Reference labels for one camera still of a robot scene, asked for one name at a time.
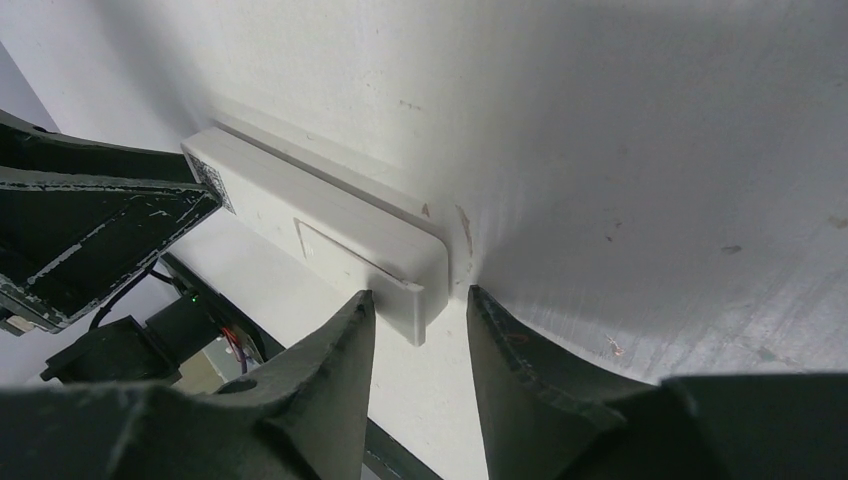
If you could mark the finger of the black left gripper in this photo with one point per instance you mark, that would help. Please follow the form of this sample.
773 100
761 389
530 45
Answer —
82 219

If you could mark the white remote control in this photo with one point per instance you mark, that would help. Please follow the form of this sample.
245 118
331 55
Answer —
268 194

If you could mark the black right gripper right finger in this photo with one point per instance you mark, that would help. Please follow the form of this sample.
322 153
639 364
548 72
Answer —
546 413

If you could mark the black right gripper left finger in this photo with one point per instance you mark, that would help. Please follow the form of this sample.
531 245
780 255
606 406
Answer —
85 431

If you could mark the white battery compartment cover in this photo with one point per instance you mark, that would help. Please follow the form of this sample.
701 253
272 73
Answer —
396 300

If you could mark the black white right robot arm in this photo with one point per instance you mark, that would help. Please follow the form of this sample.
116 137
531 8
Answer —
128 351

